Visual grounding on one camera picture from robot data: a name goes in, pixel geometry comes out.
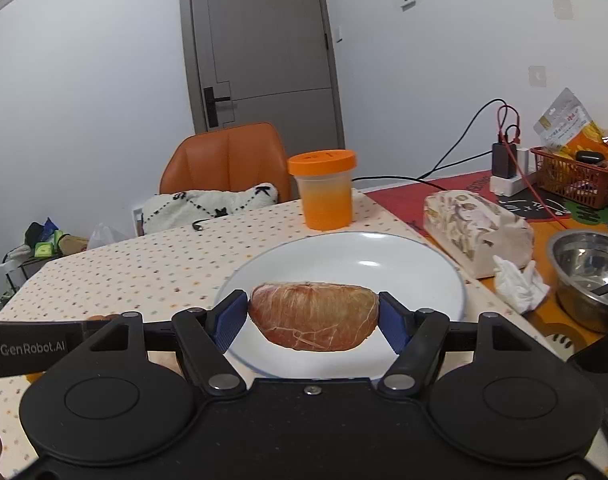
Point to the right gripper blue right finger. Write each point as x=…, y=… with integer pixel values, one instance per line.
x=397, y=324

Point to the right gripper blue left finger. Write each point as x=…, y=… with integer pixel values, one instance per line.
x=225, y=320

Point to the peeled pomelo segment front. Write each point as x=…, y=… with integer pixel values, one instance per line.
x=316, y=317

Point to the white bowl with blue rim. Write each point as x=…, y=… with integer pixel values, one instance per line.
x=415, y=274

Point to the floral tissue box cover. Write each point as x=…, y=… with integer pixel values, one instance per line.
x=473, y=230

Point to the white black patterned cushion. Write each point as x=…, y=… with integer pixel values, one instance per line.
x=170, y=211

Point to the crumpled white tissue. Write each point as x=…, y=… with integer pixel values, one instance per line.
x=524, y=290

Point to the translucent plastic bag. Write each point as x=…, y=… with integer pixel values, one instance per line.
x=104, y=235

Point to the orange lidded plastic container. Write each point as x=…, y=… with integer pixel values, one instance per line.
x=323, y=180

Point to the orange leather chair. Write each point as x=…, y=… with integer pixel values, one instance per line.
x=232, y=159

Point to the white power strip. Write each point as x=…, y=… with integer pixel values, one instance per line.
x=509, y=187

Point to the colourful cartoon table mat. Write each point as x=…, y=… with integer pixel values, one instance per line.
x=405, y=200

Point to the black charger adapter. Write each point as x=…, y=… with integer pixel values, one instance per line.
x=503, y=160

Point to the stainless steel bowl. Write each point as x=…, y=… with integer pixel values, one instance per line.
x=579, y=259

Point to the orange plastic basket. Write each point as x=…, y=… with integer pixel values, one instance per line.
x=581, y=183

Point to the yellow snack bag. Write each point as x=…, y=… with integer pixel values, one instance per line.
x=566, y=128

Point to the grey door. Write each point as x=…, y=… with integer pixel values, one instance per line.
x=274, y=58

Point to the black door handle lock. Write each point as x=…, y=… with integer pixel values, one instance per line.
x=210, y=105

